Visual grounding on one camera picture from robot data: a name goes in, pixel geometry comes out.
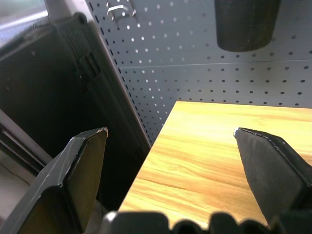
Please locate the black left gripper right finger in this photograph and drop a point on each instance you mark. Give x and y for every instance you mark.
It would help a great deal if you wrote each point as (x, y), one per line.
(270, 170)

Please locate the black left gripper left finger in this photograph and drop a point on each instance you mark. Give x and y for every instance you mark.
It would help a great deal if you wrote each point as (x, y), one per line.
(61, 180)

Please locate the grey pegboard panel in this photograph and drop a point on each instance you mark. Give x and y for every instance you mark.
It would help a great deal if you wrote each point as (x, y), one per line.
(185, 70)

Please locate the black plastic crate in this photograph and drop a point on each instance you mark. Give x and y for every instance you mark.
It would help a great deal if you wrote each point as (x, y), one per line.
(61, 97)

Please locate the black cup on pegboard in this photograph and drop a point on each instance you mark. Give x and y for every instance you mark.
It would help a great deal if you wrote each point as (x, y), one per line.
(245, 24)

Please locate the silver metal pegboard hook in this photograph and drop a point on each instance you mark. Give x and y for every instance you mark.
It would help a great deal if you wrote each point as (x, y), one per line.
(120, 10)

